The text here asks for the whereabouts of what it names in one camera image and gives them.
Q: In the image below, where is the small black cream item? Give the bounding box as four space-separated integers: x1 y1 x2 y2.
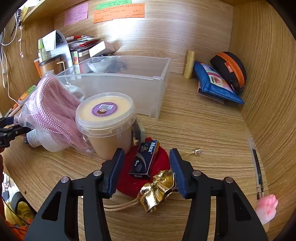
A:
132 119 146 146

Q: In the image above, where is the plastic tub with cream lid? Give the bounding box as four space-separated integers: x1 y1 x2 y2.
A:
75 92 136 160

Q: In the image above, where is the clear pen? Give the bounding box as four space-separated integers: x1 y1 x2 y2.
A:
247 138 265 200

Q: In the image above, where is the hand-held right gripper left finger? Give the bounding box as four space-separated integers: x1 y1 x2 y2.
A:
24 148 125 241

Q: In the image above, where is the pink wallet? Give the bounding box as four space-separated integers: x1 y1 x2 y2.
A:
197 87 226 103

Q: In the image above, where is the white marker pen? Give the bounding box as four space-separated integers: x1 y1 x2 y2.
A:
5 103 23 118

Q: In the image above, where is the fruit print carton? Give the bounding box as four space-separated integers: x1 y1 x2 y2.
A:
70 51 80 66

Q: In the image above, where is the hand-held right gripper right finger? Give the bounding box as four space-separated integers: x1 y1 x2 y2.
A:
169 148 270 241

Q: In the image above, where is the orange sticky note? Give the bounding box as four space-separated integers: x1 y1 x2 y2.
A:
93 3 146 24

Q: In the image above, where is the pink paw toy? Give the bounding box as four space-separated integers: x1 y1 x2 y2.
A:
254 194 279 225

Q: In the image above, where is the yellow cloth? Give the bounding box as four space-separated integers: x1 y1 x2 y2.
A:
5 200 30 226

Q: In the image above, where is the brown mug with lid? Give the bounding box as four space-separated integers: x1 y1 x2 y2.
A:
38 57 66 78

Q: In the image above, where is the small black blue box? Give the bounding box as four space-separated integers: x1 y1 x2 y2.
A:
128 140 160 179

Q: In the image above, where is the stack of booklets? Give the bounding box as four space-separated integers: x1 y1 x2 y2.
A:
66 35 101 57

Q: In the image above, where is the blue patchwork pouch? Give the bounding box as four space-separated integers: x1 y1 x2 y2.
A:
193 61 245 105

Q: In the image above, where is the white charging cable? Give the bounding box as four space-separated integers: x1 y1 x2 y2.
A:
0 7 26 105

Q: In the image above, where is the pink rope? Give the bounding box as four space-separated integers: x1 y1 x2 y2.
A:
14 71 95 154

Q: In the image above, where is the pink sticky note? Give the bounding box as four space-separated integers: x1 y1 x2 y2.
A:
63 2 89 27

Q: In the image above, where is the white plastic bottle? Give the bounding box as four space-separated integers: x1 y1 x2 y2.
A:
22 128 67 153

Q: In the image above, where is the black orange zip case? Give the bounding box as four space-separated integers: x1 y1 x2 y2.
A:
210 52 247 93

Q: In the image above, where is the red velvet pouch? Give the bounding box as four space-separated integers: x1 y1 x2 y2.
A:
116 137 171 197

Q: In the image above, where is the green sticky note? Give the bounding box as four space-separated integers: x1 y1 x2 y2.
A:
97 0 132 10

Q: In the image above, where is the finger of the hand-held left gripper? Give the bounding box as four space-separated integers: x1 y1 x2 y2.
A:
0 125 31 147
0 116 15 127

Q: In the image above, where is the clear plastic bin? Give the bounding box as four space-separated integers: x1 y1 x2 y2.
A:
55 56 171 121

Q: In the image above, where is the orange green tube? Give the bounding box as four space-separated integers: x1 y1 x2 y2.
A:
17 85 37 105

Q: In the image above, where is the wooden desktop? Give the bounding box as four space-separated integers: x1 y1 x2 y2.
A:
0 67 278 241

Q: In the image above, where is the gold binder clip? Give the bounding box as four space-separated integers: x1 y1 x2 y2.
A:
136 170 176 214

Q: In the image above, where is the small white box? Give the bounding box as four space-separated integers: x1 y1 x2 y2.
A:
88 41 115 58

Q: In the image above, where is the yellow lotion tube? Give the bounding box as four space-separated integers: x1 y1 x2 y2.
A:
184 50 196 80

